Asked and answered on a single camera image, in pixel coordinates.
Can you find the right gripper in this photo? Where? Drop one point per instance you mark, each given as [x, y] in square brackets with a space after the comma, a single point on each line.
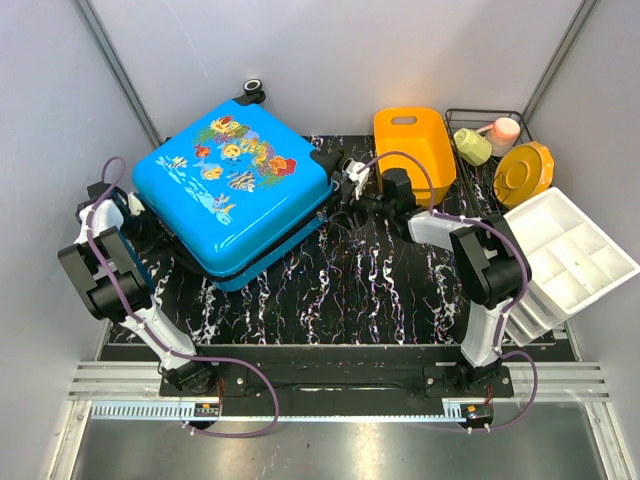
[343, 219]

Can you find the blue fish-print suitcase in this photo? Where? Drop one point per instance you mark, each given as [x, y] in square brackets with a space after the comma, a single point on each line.
[238, 188]

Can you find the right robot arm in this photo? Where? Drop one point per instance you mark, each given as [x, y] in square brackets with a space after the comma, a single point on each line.
[490, 264]

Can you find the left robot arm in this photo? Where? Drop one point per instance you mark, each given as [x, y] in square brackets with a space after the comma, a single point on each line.
[112, 283]

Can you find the orange plastic basket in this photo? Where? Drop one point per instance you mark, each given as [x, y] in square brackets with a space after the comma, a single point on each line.
[421, 133]

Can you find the green cup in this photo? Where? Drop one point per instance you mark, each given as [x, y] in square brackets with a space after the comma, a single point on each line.
[472, 146]

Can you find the pink cup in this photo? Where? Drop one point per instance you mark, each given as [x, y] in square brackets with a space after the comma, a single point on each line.
[501, 135]

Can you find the yellow plate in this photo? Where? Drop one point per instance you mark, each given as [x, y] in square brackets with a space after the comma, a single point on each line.
[524, 172]

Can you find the white drawer organizer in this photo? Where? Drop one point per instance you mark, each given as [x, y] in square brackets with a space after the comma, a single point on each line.
[573, 261]

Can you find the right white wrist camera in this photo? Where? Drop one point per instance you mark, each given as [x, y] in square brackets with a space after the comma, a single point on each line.
[357, 174]

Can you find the black wire dish rack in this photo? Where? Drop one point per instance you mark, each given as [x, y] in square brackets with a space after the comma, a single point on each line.
[475, 183]

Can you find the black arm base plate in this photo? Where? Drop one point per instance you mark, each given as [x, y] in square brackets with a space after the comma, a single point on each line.
[345, 381]

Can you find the aluminium rail frame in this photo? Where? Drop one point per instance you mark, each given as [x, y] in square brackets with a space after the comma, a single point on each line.
[136, 391]

